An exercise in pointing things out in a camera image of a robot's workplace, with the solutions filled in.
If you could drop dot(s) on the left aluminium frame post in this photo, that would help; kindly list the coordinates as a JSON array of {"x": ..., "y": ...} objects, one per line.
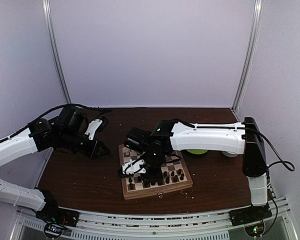
[{"x": 46, "y": 4}]

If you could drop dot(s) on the aluminium frame post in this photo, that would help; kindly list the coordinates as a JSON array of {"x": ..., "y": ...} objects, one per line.
[
  {"x": 46, "y": 4},
  {"x": 251, "y": 48}
]

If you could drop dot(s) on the right aluminium frame post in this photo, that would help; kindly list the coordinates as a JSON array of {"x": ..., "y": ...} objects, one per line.
[{"x": 251, "y": 48}]

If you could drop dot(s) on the white bowl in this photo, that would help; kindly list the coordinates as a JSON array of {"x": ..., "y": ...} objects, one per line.
[{"x": 229, "y": 154}]

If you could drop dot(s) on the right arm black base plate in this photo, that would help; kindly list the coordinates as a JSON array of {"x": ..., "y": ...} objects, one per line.
[{"x": 248, "y": 215}]

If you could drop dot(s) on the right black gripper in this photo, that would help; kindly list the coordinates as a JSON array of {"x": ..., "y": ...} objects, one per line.
[{"x": 157, "y": 176}]

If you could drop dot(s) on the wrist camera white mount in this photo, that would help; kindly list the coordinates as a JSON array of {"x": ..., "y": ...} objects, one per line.
[
  {"x": 131, "y": 168},
  {"x": 97, "y": 125}
]

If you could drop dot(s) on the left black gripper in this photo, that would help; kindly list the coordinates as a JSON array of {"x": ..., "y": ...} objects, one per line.
[{"x": 93, "y": 153}]

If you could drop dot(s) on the wooden chess board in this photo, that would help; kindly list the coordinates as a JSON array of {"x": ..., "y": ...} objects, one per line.
[{"x": 134, "y": 188}]

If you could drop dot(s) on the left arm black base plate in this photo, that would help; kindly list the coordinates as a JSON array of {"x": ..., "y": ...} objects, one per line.
[{"x": 59, "y": 216}]

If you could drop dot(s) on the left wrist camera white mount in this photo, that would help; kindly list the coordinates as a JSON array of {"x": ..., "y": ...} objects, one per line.
[{"x": 97, "y": 125}]

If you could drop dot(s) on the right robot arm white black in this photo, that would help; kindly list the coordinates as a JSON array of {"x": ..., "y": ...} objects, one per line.
[{"x": 239, "y": 138}]

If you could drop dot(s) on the front aluminium rail base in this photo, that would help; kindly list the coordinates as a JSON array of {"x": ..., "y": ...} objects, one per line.
[{"x": 211, "y": 225}]

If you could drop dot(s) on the green plate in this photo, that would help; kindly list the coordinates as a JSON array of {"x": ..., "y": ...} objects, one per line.
[{"x": 196, "y": 151}]

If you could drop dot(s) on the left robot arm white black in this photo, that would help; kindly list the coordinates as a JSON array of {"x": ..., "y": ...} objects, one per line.
[{"x": 70, "y": 130}]

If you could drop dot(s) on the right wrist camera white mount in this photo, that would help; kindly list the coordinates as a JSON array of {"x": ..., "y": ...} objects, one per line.
[{"x": 131, "y": 168}]

